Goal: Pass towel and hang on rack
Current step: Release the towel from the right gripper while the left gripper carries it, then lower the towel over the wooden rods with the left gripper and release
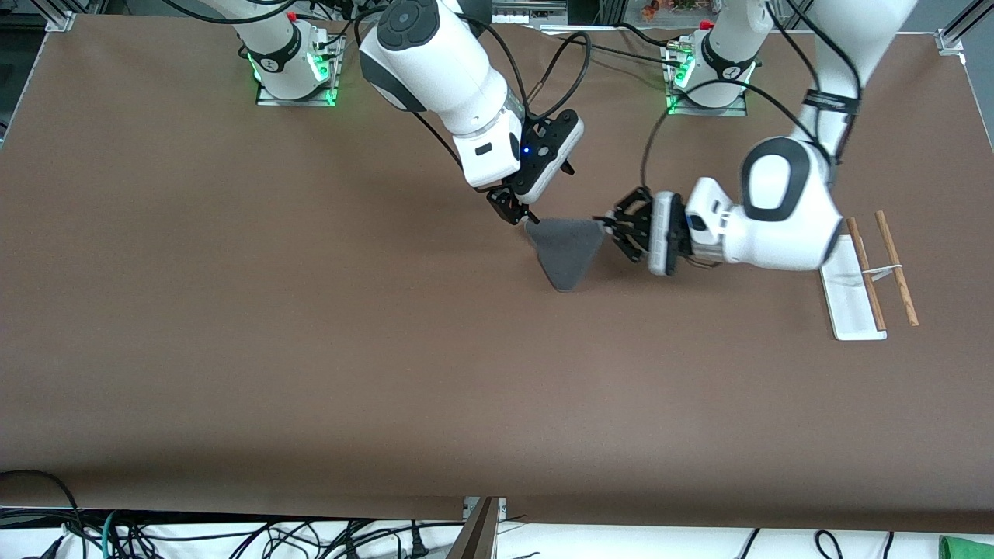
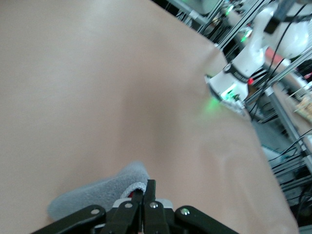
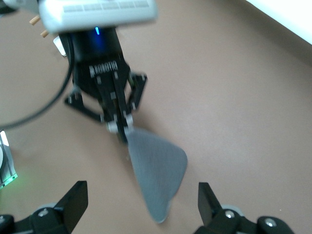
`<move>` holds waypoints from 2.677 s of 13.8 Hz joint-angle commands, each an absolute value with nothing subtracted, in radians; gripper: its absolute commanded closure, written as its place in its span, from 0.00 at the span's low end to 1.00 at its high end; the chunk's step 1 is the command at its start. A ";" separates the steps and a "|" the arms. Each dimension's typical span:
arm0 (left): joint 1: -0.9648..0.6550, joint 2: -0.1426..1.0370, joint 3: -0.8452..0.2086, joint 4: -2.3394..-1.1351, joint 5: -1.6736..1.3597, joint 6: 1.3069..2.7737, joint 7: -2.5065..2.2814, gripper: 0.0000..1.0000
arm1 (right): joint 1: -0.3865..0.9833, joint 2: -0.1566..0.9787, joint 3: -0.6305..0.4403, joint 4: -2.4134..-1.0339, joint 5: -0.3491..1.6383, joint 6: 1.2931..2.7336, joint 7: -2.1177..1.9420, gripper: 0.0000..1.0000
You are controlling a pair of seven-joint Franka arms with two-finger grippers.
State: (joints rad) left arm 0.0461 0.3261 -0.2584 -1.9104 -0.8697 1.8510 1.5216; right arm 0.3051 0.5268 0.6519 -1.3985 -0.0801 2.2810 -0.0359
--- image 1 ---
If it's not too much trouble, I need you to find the grey and pink towel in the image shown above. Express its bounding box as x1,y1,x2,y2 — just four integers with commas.
526,217,606,293

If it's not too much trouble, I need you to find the white rack with wooden rods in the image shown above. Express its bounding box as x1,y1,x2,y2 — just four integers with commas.
821,210,920,342

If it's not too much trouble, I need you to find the silver metal box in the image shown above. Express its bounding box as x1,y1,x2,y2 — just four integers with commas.
493,0,569,26

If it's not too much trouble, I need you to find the green cloth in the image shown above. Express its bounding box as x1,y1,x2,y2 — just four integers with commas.
938,534,994,559

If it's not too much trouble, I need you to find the black cable on table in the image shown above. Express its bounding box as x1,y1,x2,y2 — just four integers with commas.
544,23,688,71

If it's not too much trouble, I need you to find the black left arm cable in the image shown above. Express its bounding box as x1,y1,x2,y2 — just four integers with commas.
641,0,863,195

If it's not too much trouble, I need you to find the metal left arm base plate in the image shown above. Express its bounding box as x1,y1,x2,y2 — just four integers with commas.
664,43,750,117

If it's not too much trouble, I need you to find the black velcro strap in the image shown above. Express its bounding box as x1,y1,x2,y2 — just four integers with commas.
804,89,863,117

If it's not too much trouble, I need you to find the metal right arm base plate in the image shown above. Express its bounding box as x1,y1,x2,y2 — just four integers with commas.
256,33,342,107

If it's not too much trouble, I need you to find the aluminium frame corner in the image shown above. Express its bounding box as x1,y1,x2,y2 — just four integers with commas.
936,0,994,57
43,0,78,33

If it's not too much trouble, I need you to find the black looped floor cable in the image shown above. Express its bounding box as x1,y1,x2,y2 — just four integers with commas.
0,468,83,538

